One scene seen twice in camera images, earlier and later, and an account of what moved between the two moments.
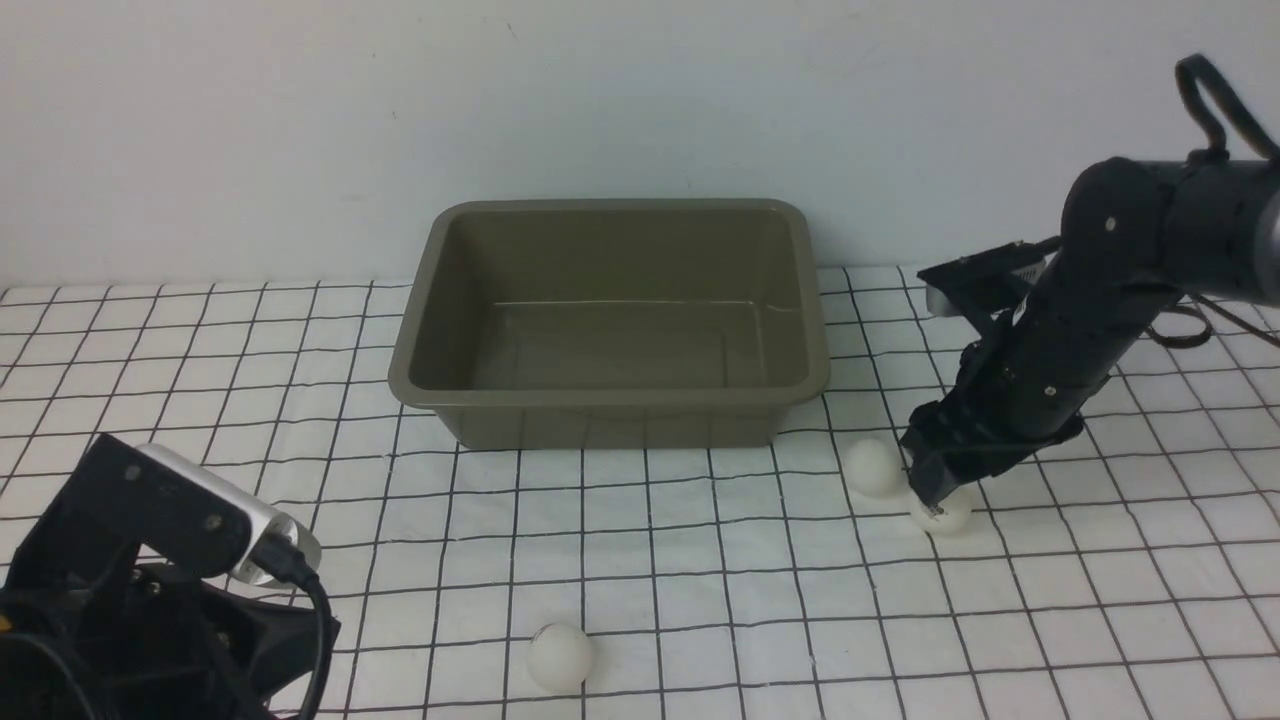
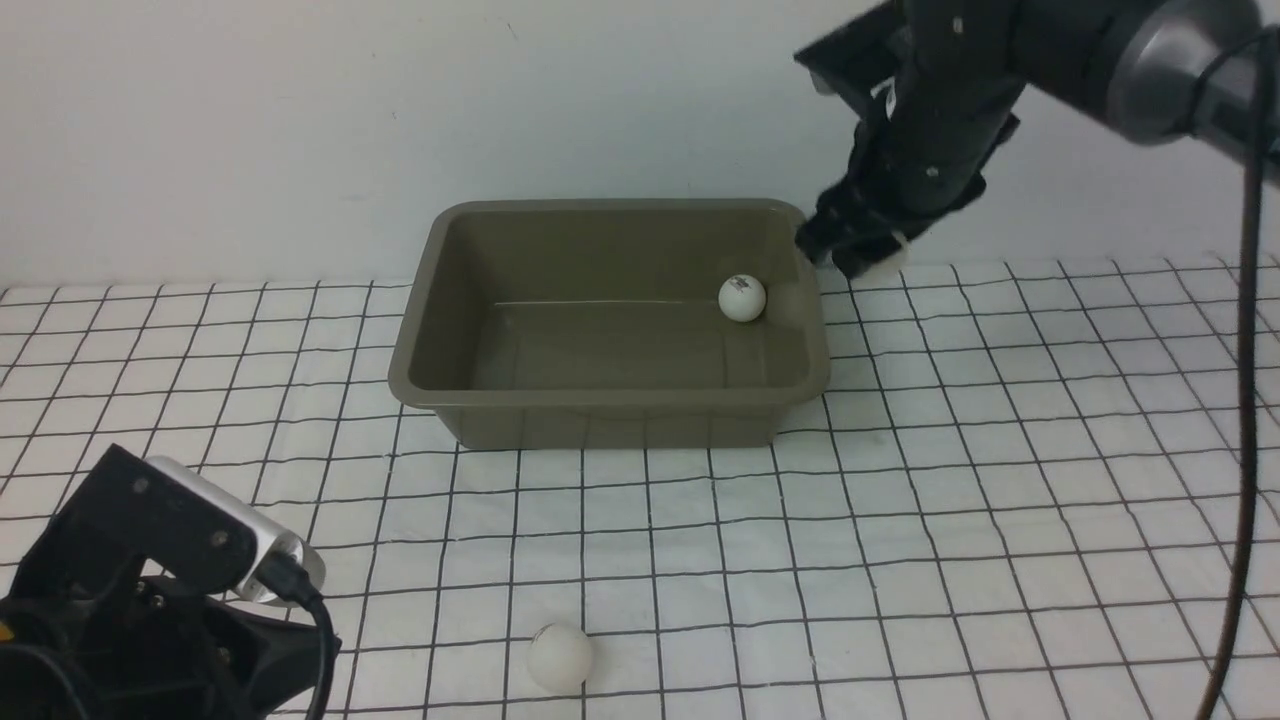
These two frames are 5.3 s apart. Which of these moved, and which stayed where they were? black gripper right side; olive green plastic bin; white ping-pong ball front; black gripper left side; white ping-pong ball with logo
Moved: white ping-pong ball with logo; black gripper right side
Stayed: white ping-pong ball front; olive green plastic bin; black gripper left side
